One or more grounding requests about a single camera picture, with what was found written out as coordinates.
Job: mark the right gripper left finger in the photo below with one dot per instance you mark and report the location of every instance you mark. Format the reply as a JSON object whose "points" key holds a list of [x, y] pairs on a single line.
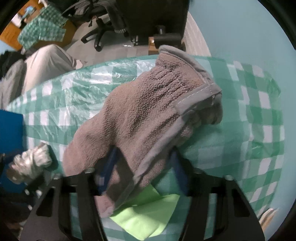
{"points": [[50, 219]]}

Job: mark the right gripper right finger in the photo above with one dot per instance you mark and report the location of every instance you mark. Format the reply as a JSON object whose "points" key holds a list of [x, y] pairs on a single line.
{"points": [[234, 217]]}

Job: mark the lime green microfibre cloth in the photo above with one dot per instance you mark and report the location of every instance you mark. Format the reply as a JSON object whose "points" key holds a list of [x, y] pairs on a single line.
{"points": [[147, 214]]}

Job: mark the grey fleece mitt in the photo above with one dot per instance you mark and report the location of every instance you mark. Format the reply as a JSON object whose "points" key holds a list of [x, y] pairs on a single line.
{"points": [[145, 118]]}

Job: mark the blue cardboard box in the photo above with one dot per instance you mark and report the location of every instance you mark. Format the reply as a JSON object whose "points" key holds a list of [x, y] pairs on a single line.
{"points": [[11, 145]]}

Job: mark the grey quilted duvet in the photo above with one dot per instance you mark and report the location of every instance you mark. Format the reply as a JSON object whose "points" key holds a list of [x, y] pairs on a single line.
{"points": [[12, 83]]}

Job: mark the green checkered cloth on box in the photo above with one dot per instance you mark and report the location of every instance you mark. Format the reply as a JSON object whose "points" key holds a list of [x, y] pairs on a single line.
{"points": [[48, 25]]}

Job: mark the black office chair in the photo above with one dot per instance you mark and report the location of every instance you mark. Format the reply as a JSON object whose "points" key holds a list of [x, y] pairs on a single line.
{"points": [[107, 15]]}

